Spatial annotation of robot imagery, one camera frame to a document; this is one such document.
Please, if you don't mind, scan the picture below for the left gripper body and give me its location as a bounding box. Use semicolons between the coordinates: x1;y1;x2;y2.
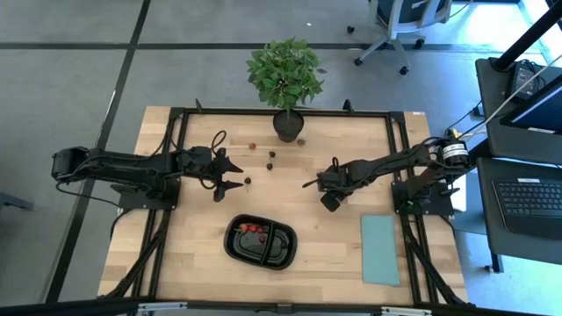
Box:
177;146;220;190

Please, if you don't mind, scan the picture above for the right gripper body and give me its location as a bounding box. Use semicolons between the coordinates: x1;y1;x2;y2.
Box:
316;164;356;197

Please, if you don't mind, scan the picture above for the black plastic two-compartment container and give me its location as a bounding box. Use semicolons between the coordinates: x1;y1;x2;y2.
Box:
222;213;299;271

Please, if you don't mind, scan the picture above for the teal folded cloth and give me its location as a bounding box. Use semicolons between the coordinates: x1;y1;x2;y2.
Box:
360;213;401;287

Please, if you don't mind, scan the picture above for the green potted plant black pot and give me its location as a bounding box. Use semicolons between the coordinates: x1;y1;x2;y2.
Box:
244;37;328;144

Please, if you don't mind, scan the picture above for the dark side desk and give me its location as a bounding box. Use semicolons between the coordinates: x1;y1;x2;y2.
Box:
475;56;562;166
476;156;562;274

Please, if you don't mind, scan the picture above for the white office swivel chair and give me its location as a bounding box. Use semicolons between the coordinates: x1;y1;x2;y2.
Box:
346;0;453;75

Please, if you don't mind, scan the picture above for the grey furniture leg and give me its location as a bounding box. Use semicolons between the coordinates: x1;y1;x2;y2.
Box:
0;191;35;212

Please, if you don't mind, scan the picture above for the black computer keyboard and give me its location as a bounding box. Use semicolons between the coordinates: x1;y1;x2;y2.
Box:
491;177;562;241

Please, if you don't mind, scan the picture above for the black power adapter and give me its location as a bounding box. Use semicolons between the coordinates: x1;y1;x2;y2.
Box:
508;60;540;101

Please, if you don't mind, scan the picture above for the black computer monitor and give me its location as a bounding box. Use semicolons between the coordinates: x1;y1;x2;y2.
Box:
500;74;562;135

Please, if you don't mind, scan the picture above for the black diagonal pole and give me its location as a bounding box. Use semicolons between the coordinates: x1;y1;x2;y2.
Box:
490;0;562;74

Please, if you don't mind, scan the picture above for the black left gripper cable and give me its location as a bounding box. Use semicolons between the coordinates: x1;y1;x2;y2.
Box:
209;129;228;154

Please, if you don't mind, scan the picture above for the black aluminium table frame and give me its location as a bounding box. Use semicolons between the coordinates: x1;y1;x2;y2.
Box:
104;98;471;308

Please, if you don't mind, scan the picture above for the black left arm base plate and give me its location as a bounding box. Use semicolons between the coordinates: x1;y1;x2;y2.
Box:
117;175;181;211

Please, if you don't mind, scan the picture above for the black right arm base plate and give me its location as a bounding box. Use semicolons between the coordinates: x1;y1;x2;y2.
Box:
392;179;457;217

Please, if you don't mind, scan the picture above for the silver metal bracket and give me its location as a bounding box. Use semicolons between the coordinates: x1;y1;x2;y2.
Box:
379;305;434;316
136;301;189;313

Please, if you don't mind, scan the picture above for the white cable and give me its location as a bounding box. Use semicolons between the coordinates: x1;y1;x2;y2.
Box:
476;53;562;133

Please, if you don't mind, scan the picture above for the black camera rig bar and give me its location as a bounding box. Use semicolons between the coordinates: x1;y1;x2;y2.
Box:
0;296;562;316

